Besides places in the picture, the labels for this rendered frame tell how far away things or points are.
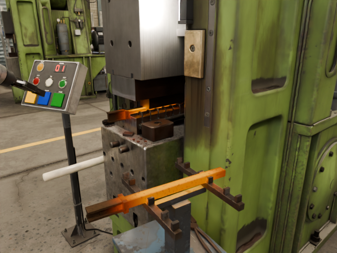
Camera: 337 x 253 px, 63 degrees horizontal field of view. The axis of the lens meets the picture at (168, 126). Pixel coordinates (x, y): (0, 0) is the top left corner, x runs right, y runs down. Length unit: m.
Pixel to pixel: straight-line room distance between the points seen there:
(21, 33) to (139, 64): 5.03
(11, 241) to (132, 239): 1.36
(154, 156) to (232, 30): 0.56
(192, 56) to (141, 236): 0.69
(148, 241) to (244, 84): 0.65
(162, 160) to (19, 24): 5.17
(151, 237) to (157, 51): 0.72
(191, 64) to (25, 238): 1.71
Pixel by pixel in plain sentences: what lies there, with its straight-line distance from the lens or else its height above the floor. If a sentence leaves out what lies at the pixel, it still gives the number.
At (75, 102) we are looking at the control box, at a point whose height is 0.99.
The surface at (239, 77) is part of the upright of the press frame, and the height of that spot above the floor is 1.20.
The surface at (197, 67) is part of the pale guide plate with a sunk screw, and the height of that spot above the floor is 1.22.
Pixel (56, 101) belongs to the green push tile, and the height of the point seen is 1.00.
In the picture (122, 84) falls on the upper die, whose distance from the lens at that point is 1.26.
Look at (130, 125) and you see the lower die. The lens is 1.26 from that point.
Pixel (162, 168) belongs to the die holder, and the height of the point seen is 0.80.
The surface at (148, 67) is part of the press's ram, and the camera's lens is 1.14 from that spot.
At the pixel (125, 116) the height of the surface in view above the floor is 0.99.
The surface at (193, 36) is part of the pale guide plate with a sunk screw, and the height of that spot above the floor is 1.33.
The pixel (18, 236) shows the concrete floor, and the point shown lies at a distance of 2.31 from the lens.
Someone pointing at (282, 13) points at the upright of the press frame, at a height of 1.42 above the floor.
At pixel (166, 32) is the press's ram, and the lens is 1.19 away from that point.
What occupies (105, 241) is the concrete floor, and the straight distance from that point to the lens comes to 2.07.
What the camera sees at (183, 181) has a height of 0.92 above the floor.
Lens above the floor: 1.34
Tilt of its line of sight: 19 degrees down
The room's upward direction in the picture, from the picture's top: straight up
